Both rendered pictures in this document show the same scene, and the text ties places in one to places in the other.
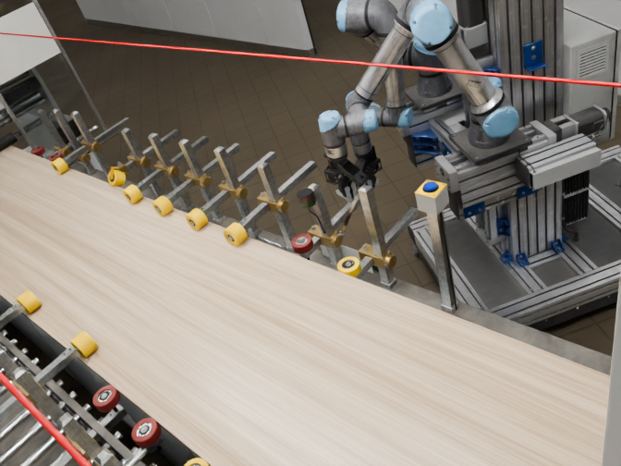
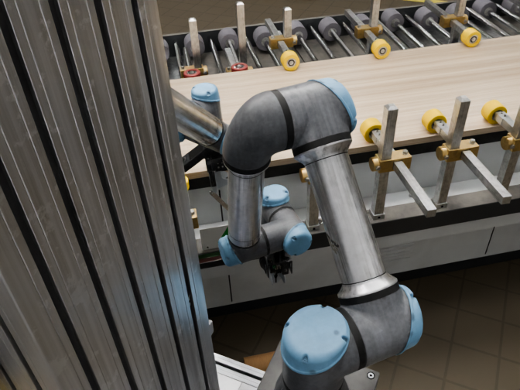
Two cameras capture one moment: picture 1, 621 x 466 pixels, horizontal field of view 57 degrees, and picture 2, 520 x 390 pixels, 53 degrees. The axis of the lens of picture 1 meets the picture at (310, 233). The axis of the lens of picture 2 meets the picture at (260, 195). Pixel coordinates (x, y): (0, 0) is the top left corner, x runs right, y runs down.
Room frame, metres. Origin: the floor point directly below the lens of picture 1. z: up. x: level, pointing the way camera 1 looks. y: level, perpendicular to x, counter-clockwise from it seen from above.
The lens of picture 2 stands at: (2.44, -1.25, 2.03)
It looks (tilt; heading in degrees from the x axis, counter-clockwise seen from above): 39 degrees down; 118
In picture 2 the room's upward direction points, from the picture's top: 3 degrees counter-clockwise
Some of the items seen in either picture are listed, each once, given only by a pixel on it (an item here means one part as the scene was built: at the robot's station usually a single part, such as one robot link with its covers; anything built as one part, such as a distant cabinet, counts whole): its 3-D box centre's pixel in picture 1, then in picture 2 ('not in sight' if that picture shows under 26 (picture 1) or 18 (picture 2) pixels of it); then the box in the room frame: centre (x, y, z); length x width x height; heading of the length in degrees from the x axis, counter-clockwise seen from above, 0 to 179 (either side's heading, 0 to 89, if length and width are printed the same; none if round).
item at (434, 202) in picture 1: (432, 198); not in sight; (1.34, -0.38, 1.18); 0.07 x 0.07 x 0.08; 38
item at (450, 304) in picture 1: (443, 261); not in sight; (1.34, -0.38, 0.93); 0.05 x 0.04 x 0.45; 38
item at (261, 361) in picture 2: not in sight; (279, 360); (1.88, -0.08, 0.04); 0.30 x 0.08 x 0.08; 38
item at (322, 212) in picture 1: (328, 235); not in sight; (1.75, -0.06, 0.86); 0.03 x 0.03 x 0.48; 38
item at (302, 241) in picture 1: (305, 251); not in sight; (1.72, 0.04, 0.85); 0.08 x 0.08 x 0.11
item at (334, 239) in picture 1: (324, 237); not in sight; (1.76, -0.05, 0.85); 0.13 x 0.06 x 0.05; 38
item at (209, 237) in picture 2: (345, 254); (237, 234); (1.74, -0.10, 0.75); 0.26 x 0.01 x 0.10; 38
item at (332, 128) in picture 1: (332, 128); (206, 105); (1.73, -0.18, 1.31); 0.09 x 0.08 x 0.11; 80
